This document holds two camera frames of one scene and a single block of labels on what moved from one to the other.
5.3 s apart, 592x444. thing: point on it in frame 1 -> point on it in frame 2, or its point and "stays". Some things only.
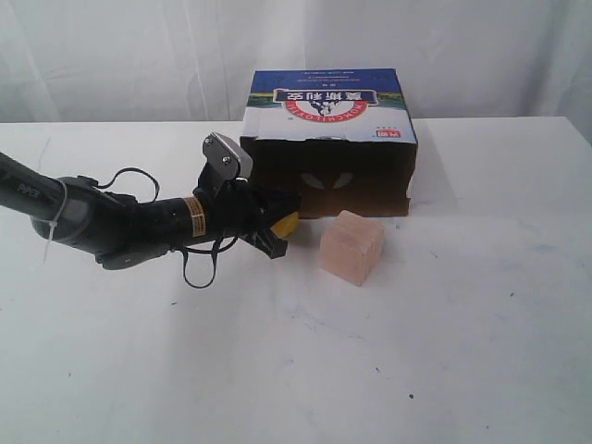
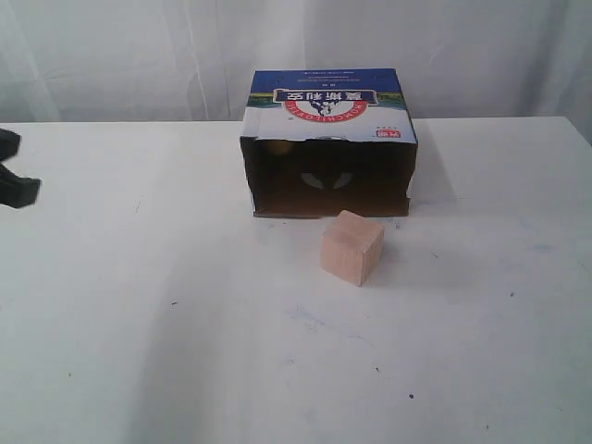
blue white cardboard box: [342, 138] stays
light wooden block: [351, 247] stays
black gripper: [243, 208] -> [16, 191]
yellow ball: [286, 226] -> [280, 148]
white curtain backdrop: [193, 61] stays
